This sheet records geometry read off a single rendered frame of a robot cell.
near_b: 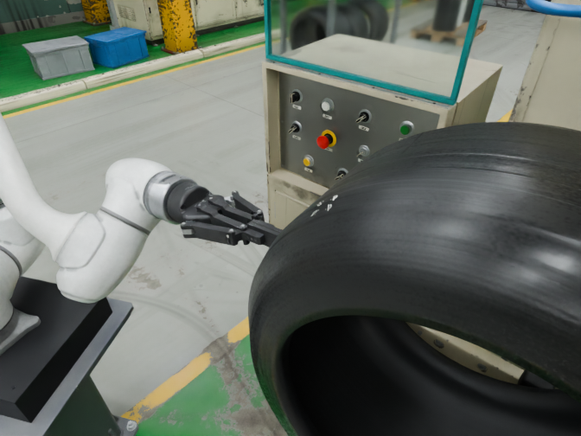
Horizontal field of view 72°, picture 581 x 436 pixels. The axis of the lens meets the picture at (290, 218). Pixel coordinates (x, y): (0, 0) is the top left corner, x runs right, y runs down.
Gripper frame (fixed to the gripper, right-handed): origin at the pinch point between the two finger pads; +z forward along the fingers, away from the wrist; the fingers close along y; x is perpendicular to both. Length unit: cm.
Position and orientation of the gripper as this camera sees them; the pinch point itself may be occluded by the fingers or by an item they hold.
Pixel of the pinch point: (268, 235)
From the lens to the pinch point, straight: 60.3
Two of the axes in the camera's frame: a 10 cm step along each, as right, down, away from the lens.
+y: 6.2, -4.8, 6.2
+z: 7.8, 2.7, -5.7
